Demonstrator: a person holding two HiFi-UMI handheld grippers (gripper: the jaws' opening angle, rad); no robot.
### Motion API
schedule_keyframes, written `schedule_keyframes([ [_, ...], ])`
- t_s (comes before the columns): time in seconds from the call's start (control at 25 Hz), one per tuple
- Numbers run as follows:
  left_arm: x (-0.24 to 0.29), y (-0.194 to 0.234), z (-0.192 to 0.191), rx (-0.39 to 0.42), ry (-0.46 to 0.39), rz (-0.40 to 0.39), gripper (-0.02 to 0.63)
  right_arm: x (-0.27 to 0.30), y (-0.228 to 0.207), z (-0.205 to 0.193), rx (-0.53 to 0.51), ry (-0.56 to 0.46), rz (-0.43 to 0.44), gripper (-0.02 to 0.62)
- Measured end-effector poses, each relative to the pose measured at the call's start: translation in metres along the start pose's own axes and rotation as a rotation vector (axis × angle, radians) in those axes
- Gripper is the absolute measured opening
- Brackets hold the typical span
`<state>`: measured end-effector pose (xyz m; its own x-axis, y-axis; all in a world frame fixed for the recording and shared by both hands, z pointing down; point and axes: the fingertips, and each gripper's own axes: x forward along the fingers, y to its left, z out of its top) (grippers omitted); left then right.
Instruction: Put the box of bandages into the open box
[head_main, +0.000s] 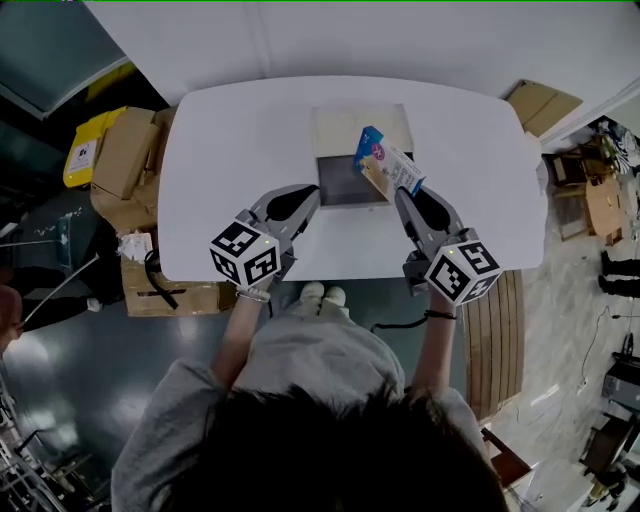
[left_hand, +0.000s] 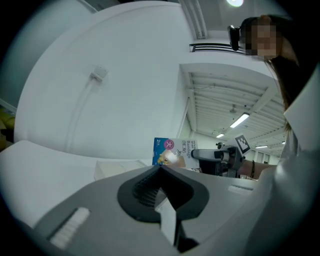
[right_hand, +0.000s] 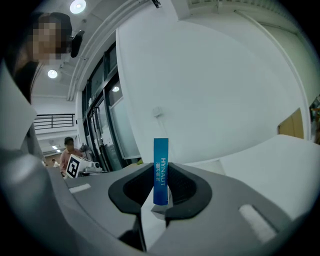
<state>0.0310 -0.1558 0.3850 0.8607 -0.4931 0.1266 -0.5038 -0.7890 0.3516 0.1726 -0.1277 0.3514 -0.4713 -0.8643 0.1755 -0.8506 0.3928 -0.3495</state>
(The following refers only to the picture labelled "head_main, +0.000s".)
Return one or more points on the person's white shoe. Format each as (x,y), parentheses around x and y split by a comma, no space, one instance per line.
(312,292)
(334,296)

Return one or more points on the person's right forearm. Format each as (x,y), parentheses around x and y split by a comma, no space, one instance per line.
(437,350)

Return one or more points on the cardboard sheet against wall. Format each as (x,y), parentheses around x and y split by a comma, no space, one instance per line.
(542,107)

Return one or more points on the wooden chair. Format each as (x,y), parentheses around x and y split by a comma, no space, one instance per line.
(572,195)

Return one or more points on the yellow bin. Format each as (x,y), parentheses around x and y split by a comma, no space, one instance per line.
(85,150)

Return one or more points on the white paper labels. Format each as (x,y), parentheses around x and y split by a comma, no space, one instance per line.
(135,245)

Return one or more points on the white rod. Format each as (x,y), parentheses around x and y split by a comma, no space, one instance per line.
(60,287)

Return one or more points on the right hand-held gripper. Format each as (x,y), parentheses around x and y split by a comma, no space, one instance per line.
(462,272)

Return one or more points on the brown wooden stool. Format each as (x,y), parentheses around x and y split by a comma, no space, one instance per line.
(507,457)

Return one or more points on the grey cardboard box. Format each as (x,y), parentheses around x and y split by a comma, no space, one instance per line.
(340,135)

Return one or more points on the flattened cardboard sheet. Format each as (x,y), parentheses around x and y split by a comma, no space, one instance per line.
(125,150)

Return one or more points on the grey glass panel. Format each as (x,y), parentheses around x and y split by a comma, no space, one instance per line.
(45,45)

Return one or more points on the black wrist strap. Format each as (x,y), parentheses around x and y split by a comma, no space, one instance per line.
(441,314)

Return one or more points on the brown cardboard boxes pile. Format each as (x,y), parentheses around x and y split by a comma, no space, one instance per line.
(150,295)

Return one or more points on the person's grey clothing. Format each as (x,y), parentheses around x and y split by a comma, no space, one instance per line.
(320,350)

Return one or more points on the black trash bag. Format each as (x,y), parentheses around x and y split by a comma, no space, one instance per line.
(102,260)

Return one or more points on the small wooden table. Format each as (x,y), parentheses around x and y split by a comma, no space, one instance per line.
(605,210)

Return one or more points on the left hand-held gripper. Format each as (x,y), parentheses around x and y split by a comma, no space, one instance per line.
(245,255)

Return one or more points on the wooden slatted board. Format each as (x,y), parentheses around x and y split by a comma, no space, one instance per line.
(495,340)

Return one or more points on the person's left forearm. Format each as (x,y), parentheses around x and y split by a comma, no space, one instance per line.
(237,340)

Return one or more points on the blue and white carton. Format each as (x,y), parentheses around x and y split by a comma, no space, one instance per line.
(382,160)

